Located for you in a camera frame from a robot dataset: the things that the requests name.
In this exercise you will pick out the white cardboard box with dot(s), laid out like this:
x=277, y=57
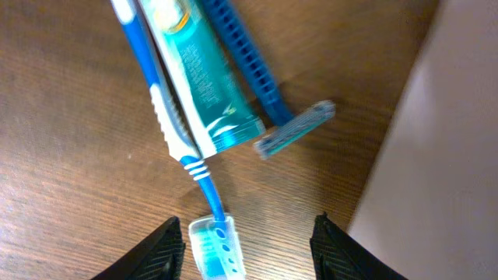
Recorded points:
x=429, y=209

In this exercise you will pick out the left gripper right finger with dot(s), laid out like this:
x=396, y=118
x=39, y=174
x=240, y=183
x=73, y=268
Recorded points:
x=337, y=256

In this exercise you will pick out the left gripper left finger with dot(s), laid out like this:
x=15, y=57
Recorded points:
x=158, y=257

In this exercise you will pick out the toothpaste tube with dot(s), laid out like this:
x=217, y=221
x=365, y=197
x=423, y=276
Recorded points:
x=212, y=100

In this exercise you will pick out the blue white toothbrush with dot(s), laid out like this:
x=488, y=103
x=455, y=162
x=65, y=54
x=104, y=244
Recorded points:
x=214, y=240

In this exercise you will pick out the blue disposable razor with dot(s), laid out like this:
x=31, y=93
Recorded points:
x=238, y=41

